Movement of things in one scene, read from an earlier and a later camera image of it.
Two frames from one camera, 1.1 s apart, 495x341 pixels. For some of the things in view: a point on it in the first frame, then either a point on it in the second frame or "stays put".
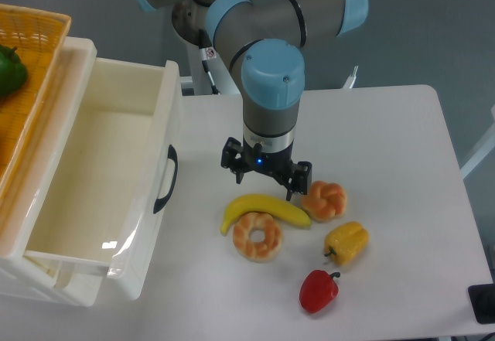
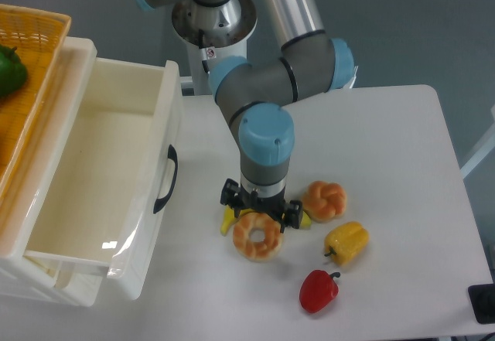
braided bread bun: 325,201 stays put
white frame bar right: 484,151 stays put
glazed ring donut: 254,251 stays put
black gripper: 278,164 -> 234,196
